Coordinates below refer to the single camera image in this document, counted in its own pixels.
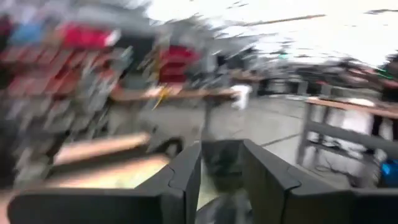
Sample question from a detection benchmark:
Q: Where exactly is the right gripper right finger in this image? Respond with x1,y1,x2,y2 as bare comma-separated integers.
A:
241,138,398,224

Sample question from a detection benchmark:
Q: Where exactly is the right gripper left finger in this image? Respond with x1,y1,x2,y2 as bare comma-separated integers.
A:
7,141,203,224

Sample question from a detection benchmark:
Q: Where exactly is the small black square plate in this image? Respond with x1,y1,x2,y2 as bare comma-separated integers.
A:
195,139,254,224

